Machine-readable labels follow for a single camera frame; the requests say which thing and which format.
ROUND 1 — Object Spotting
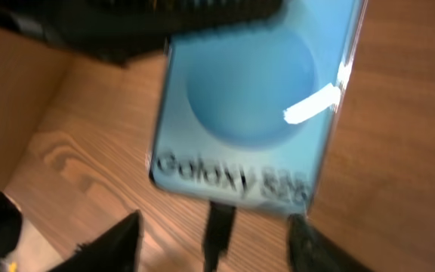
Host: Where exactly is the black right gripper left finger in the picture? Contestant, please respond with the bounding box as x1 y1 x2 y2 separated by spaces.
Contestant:
49 210 143 272

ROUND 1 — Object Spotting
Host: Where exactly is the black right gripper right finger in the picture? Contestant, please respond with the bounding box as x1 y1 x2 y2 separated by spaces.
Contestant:
287 214 372 272

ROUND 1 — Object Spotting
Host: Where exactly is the black USB charging cable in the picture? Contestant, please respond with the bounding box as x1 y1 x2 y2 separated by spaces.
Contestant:
201 200 238 272

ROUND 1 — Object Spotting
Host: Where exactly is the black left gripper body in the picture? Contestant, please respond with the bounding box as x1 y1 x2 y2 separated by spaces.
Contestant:
0 0 283 65

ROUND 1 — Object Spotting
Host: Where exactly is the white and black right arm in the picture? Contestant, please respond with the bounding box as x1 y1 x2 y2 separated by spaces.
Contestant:
0 192 368 272

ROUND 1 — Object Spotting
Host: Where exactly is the turquoise screen Galaxy smartphone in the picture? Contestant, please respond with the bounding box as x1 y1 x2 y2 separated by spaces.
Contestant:
148 0 367 215

